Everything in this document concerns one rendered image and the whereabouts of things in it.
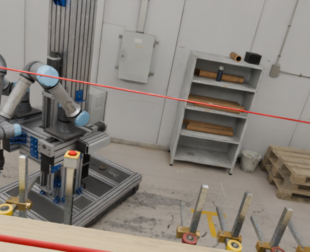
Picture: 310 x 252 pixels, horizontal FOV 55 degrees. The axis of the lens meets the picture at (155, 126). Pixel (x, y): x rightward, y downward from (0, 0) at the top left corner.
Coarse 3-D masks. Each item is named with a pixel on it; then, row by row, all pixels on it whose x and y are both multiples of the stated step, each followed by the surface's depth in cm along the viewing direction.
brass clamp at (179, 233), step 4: (176, 228) 177; (184, 228) 175; (188, 228) 176; (176, 232) 174; (180, 232) 172; (184, 232) 172; (188, 232) 172; (192, 232) 173; (196, 232) 174; (176, 236) 174; (180, 236) 173; (196, 236) 173
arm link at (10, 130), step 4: (0, 124) 175; (4, 124) 174; (8, 124) 174; (12, 124) 174; (16, 124) 176; (4, 128) 169; (8, 128) 171; (12, 128) 172; (16, 128) 174; (20, 128) 176; (4, 132) 168; (8, 132) 170; (12, 132) 172; (16, 132) 174; (20, 132) 176; (4, 136) 169; (8, 136) 171; (12, 136) 174
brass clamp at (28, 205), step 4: (12, 196) 172; (8, 200) 168; (12, 200) 169; (16, 200) 169; (28, 200) 172; (20, 204) 168; (24, 204) 168; (28, 204) 169; (20, 208) 169; (24, 208) 169; (28, 208) 169
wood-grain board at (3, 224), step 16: (0, 224) 146; (16, 224) 147; (32, 224) 149; (48, 224) 151; (64, 224) 153; (48, 240) 142; (64, 240) 143; (80, 240) 145; (96, 240) 147; (112, 240) 149; (128, 240) 151; (144, 240) 153; (160, 240) 155
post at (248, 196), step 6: (246, 192) 164; (246, 198) 163; (240, 204) 169; (246, 204) 165; (240, 210) 167; (246, 210) 166; (240, 216) 168; (234, 222) 173; (240, 222) 169; (234, 228) 171; (240, 228) 171; (234, 234) 173
